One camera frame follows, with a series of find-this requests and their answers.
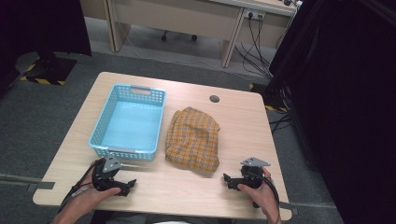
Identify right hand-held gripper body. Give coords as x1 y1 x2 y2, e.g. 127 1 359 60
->
237 157 271 190

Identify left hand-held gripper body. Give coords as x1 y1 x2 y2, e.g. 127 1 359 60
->
92 156 126 191

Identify orange plaid cloth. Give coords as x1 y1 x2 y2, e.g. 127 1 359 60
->
164 105 221 173

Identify light blue plastic basket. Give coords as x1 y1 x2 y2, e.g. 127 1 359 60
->
88 83 167 162

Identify person's right hand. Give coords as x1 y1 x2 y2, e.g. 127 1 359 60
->
237 166 281 218

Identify person's left hand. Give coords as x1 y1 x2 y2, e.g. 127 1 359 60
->
66 161 121 213

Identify person's lap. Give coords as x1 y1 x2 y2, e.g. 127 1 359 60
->
90 210 233 224

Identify grey tape strip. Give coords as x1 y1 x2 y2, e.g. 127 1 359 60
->
0 174 56 192
278 201 337 217

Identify black stand base hazard tape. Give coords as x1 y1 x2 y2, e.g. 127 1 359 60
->
248 82 289 114
20 50 78 87

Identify black curtain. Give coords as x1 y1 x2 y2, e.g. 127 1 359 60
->
0 0 92 94
269 0 396 224

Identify beige office desk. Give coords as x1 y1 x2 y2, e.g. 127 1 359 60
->
78 0 297 68

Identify right hand-held gripper cable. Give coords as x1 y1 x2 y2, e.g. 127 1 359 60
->
255 172 282 224

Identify hand-held gripper cable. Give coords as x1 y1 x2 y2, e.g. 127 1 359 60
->
57 158 106 214
255 172 282 224

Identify left hand-held gripper cable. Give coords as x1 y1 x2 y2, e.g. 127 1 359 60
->
57 158 106 214

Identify black floor cables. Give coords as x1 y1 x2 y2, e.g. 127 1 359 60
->
269 112 294 135

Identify bundle of black cables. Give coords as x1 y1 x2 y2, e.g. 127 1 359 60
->
233 13 276 78

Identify white floor cable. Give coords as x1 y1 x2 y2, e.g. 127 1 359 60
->
120 22 253 80

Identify white wall power socket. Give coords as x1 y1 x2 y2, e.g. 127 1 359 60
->
244 8 266 21

